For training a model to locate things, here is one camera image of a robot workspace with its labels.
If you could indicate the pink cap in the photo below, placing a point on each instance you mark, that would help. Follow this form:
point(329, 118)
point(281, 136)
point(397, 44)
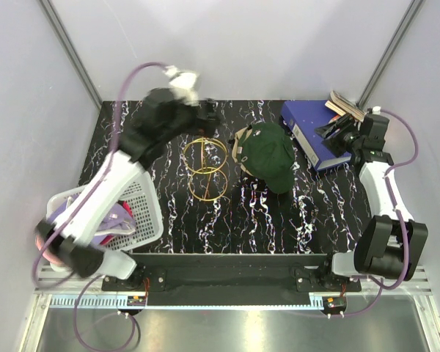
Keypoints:
point(55, 263)

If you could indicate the white plastic basket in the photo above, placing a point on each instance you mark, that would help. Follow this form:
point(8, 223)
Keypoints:
point(142, 198)

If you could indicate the stack of books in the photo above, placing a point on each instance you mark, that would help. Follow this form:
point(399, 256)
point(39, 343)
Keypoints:
point(341, 106)

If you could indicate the blue binder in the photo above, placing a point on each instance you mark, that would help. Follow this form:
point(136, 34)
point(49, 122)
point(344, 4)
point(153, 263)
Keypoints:
point(302, 117)

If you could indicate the black wire hat stand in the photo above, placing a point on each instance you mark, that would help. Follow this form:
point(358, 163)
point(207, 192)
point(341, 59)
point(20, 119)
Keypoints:
point(252, 183)

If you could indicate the beige baseball cap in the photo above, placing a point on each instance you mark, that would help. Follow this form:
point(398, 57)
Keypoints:
point(238, 141)

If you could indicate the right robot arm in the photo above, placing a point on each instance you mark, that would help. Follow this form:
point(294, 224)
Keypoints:
point(392, 243)

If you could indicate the purple cap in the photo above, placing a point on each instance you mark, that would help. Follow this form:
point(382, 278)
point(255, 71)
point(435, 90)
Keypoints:
point(114, 223)

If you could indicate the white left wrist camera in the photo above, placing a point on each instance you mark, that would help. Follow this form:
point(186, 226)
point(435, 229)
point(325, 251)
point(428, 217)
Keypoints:
point(183, 84)

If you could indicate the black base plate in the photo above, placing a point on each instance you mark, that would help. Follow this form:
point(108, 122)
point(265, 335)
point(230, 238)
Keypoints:
point(232, 280)

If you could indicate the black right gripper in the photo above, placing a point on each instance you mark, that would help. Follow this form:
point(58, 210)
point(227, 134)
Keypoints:
point(344, 123)

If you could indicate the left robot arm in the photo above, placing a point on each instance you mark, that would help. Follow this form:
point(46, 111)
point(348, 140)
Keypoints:
point(162, 118)

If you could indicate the red mesh cap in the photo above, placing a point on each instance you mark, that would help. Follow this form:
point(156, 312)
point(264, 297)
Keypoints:
point(127, 209)

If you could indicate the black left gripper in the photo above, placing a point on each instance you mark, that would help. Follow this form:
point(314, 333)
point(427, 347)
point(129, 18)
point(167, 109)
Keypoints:
point(207, 125)

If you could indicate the gold wire hat stand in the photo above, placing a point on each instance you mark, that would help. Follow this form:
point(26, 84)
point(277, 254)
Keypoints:
point(205, 159)

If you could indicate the dark green cap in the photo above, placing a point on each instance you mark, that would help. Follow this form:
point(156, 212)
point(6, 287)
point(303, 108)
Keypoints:
point(268, 155)

